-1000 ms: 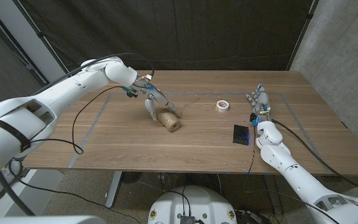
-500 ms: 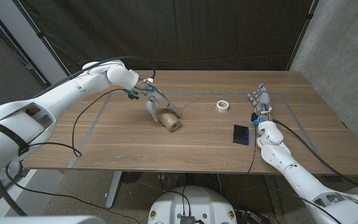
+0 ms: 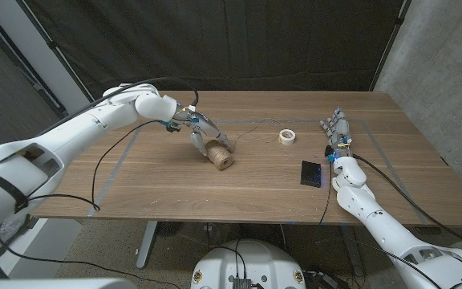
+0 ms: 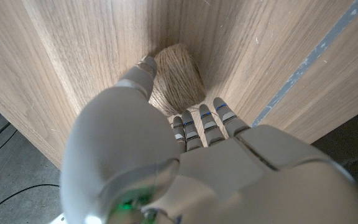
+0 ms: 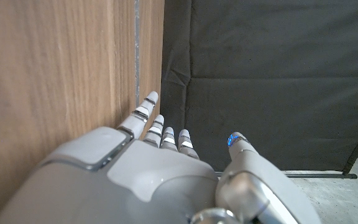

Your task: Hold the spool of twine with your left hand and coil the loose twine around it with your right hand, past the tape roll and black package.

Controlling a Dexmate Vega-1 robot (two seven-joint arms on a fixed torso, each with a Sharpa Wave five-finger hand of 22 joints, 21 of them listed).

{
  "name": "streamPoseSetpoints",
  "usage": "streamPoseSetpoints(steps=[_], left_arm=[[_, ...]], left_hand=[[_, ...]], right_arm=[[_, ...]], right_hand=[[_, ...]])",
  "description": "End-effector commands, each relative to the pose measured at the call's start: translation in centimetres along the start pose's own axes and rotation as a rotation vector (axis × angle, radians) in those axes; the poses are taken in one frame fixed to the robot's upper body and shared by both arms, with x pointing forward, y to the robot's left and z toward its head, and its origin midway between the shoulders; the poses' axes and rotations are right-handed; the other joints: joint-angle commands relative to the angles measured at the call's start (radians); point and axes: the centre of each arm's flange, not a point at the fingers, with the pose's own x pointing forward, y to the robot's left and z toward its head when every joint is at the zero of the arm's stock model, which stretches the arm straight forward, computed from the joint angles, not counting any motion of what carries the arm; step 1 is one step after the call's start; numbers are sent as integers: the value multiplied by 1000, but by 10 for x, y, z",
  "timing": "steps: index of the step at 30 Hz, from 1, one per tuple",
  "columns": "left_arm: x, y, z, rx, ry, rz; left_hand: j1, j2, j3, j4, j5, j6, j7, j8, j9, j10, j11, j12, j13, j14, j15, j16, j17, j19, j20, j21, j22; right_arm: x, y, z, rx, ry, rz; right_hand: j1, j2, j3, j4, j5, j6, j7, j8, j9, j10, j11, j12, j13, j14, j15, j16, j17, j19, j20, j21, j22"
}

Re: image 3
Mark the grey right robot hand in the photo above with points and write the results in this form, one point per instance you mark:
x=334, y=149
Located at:
x=338, y=128

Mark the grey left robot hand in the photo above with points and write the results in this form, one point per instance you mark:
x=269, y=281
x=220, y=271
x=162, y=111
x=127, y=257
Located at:
x=209, y=126

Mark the jute twine spool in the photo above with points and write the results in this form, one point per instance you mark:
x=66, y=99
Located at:
x=220, y=156

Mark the jute twine strand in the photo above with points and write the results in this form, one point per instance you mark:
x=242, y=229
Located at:
x=266, y=119

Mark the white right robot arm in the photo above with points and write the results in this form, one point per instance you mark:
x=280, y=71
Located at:
x=375, y=216

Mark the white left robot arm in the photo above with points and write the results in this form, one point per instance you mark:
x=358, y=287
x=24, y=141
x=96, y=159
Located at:
x=74, y=128

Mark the grey tape marking strip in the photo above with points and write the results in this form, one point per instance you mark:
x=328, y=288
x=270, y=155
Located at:
x=114, y=172
x=311, y=120
x=374, y=136

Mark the black package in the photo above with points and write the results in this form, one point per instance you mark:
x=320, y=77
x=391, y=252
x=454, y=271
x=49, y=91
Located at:
x=311, y=173

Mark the white tape roll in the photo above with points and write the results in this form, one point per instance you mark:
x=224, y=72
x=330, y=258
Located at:
x=283, y=140

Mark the black backdrop curtain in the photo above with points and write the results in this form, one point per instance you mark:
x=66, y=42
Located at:
x=235, y=40

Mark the black backdrop stand pole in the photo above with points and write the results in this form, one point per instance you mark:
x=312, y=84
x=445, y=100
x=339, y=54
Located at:
x=390, y=42
x=54, y=46

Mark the dark round ribbed object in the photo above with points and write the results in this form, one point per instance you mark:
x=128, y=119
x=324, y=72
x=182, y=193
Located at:
x=168, y=229

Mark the grey metal table leg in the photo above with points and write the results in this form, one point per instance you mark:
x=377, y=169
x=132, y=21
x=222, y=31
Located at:
x=349, y=249
x=147, y=245

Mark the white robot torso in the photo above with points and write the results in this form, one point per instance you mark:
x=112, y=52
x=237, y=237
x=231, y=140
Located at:
x=251, y=261

